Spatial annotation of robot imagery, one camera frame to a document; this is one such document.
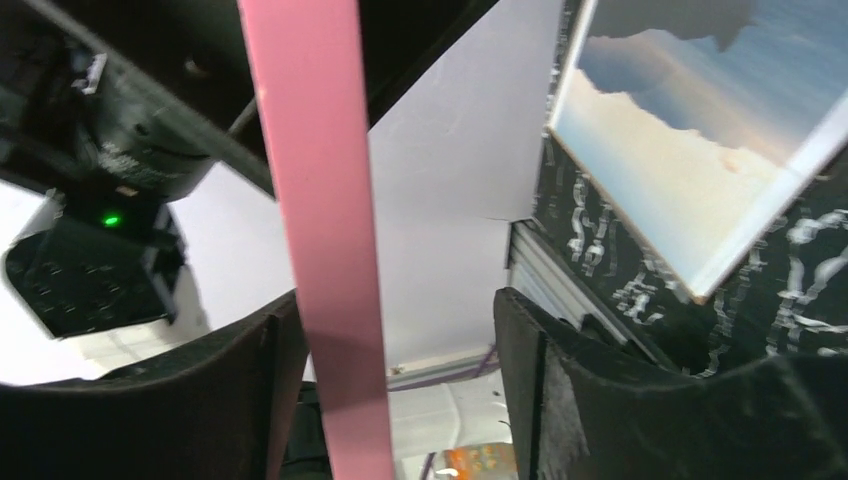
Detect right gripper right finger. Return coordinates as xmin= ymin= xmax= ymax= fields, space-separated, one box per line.
xmin=493 ymin=288 xmax=847 ymax=479

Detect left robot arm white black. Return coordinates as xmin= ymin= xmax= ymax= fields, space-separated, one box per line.
xmin=1 ymin=1 xmax=273 ymax=339

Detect pink wooden photo frame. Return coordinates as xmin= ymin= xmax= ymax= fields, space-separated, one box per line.
xmin=239 ymin=1 xmax=395 ymax=479

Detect sky and sea photo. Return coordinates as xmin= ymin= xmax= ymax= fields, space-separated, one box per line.
xmin=547 ymin=1 xmax=847 ymax=304

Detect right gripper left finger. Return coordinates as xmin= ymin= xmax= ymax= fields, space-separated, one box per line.
xmin=1 ymin=293 xmax=308 ymax=479

